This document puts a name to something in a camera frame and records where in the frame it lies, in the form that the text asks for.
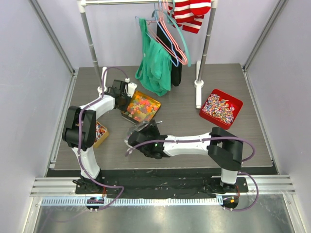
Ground aluminium frame post left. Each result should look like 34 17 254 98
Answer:
28 0 75 75

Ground blue clothes hanger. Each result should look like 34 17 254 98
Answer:
135 0 180 67

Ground gold tin star candies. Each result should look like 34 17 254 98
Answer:
121 91 161 124

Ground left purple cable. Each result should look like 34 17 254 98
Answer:
76 67 129 211

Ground teal clothes hanger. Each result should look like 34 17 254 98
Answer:
152 0 192 67

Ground silver rack pole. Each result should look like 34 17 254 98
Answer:
196 0 218 86
77 0 101 78

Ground green t-shirt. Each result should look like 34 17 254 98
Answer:
135 18 172 97

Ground red box swirl lollipops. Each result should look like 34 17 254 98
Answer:
199 89 243 130

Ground pink clothes hanger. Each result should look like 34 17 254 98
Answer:
145 0 189 66

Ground white rack foot right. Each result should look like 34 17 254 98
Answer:
194 61 204 109

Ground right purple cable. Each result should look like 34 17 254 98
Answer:
125 135 260 212

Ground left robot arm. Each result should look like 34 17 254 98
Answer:
62 80 137 194

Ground gold tin lollipops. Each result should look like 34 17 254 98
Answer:
93 121 109 148

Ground red white striped shirt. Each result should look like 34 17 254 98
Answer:
168 0 211 34

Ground aluminium frame post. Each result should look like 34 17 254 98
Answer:
242 0 288 72
28 0 75 75

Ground black hanging garment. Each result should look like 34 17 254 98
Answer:
156 25 182 86

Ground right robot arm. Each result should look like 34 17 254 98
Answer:
124 123 243 192

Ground aluminium frame post right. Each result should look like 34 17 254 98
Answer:
242 0 288 72

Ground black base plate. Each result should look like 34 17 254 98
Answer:
76 168 248 194

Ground silver rack pole right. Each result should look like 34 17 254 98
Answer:
196 0 218 86

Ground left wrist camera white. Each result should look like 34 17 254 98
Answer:
125 78 137 98

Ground rack top bar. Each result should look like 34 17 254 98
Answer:
77 0 218 7

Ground white rack foot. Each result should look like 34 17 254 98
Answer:
194 61 204 109
97 67 107 96

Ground purple cable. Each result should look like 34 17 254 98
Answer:
76 67 129 211
125 135 260 212

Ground silver rack pole left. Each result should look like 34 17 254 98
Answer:
77 0 101 78

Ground white rack foot left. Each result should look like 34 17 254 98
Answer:
97 67 107 96

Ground white slotted cable duct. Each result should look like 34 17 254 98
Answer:
41 196 223 207

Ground silver metal scoop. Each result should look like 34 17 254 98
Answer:
124 119 160 146

